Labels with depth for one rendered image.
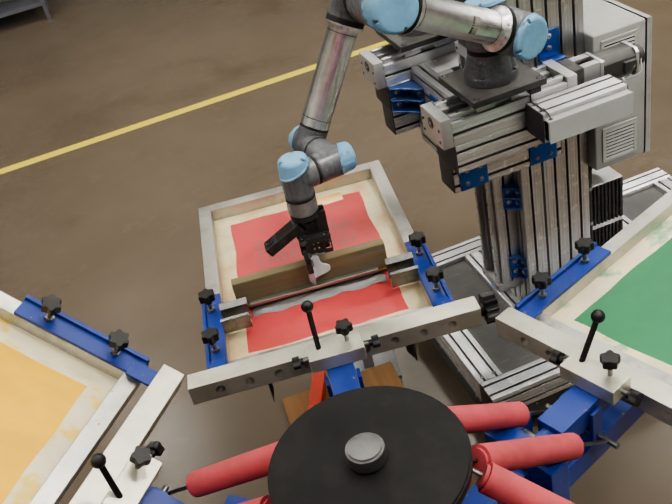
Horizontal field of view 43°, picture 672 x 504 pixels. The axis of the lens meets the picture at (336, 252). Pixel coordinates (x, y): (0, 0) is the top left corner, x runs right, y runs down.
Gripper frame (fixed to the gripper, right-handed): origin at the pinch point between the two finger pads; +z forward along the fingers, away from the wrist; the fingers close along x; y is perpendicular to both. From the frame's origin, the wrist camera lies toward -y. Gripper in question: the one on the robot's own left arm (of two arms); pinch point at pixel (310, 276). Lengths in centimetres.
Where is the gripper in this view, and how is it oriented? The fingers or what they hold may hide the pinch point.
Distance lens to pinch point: 221.0
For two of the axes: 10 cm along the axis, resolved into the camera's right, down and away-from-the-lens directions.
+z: 1.7, 8.0, 5.7
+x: -1.8, -5.4, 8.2
